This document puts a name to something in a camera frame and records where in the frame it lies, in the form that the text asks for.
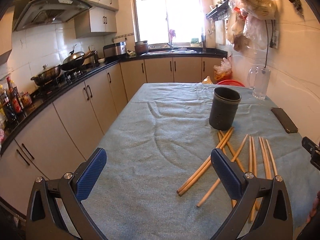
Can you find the brown cooking pot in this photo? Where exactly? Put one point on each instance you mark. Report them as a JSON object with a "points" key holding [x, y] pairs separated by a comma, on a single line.
{"points": [[141, 47]]}

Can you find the dark utensil holder cup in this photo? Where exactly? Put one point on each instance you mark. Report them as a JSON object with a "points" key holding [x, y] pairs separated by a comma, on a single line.
{"points": [[224, 106]]}

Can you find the kitchen sink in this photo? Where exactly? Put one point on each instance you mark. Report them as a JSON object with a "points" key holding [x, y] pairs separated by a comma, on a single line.
{"points": [[168, 49]]}

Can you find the blue-grey towel table cover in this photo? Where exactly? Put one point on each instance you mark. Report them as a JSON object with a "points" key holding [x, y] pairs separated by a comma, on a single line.
{"points": [[177, 217]]}

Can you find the steel pot with lid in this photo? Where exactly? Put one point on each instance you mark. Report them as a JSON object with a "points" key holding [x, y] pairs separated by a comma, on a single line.
{"points": [[46, 75]]}

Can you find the orange bag bin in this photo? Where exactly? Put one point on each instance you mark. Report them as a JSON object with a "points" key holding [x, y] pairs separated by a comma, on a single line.
{"points": [[224, 70]]}

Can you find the black smartphone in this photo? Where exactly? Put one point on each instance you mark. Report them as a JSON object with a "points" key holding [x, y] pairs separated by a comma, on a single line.
{"points": [[284, 120]]}

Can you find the clear glass beer mug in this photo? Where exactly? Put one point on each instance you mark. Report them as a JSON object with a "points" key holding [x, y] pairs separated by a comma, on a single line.
{"points": [[258, 79]]}

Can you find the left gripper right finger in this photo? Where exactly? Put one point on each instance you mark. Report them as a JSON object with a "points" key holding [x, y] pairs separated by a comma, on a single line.
{"points": [[274, 218]]}

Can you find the black wall rack shelf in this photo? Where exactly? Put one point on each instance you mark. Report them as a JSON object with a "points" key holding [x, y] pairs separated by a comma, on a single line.
{"points": [[219, 12]]}

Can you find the right hand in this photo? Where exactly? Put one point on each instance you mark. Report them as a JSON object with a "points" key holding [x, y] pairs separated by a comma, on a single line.
{"points": [[314, 208]]}

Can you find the red plastic basin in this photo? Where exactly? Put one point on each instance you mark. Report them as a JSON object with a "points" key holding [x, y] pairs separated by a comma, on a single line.
{"points": [[231, 83]]}

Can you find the silver rice cooker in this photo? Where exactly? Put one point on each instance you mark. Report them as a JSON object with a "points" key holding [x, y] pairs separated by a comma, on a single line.
{"points": [[114, 50]]}

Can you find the lower kitchen cabinets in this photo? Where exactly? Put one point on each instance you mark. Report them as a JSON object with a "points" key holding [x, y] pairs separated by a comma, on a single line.
{"points": [[75, 112]]}

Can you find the window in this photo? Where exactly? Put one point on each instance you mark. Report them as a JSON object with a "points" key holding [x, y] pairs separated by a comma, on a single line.
{"points": [[175, 22]]}

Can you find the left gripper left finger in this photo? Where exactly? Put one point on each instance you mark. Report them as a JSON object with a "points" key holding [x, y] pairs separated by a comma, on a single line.
{"points": [[44, 219]]}

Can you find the range hood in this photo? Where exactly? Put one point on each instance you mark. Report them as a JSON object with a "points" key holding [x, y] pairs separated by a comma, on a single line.
{"points": [[34, 13]]}

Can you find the soy sauce bottle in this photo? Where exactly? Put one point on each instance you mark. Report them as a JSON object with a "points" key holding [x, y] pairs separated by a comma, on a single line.
{"points": [[14, 97]]}

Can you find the black wok with lid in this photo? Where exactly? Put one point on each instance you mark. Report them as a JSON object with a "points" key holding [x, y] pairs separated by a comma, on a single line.
{"points": [[76, 59]]}

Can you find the large hanging plastic bag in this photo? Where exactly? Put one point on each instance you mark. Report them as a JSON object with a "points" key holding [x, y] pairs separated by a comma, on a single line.
{"points": [[260, 9]]}

